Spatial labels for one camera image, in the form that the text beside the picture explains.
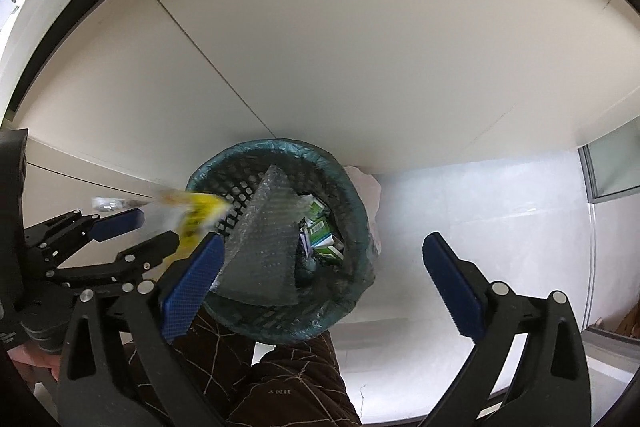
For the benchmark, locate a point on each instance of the green white carton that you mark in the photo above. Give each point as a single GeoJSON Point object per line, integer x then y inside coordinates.
{"type": "Point", "coordinates": [316, 208]}
{"type": "Point", "coordinates": [326, 243]}

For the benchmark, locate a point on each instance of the black mesh bin green liner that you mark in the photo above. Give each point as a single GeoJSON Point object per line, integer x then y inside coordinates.
{"type": "Point", "coordinates": [282, 147]}

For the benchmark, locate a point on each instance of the clear bubble wrap sheet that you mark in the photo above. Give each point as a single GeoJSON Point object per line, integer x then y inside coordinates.
{"type": "Point", "coordinates": [265, 252]}

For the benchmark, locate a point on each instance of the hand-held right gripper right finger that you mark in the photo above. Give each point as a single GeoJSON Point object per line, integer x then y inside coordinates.
{"type": "Point", "coordinates": [455, 287]}

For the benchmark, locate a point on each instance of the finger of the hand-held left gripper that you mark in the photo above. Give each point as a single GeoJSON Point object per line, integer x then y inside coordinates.
{"type": "Point", "coordinates": [120, 223]}
{"type": "Point", "coordinates": [150, 249]}

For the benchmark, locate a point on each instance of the yellow snack wrapper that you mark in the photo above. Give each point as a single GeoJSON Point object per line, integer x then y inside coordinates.
{"type": "Point", "coordinates": [200, 212]}

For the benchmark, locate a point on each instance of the person's brown trouser leg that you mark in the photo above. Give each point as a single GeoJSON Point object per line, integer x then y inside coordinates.
{"type": "Point", "coordinates": [290, 387]}

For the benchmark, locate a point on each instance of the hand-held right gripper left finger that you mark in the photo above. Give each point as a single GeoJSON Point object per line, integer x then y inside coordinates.
{"type": "Point", "coordinates": [192, 287]}

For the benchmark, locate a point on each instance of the person's left hand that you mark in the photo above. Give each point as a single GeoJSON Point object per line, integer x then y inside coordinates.
{"type": "Point", "coordinates": [32, 359]}

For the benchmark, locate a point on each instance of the small silver wrapper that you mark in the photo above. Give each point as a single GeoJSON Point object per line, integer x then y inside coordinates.
{"type": "Point", "coordinates": [107, 204]}

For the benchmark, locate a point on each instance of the grey window frame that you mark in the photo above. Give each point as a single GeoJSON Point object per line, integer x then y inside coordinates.
{"type": "Point", "coordinates": [607, 172]}

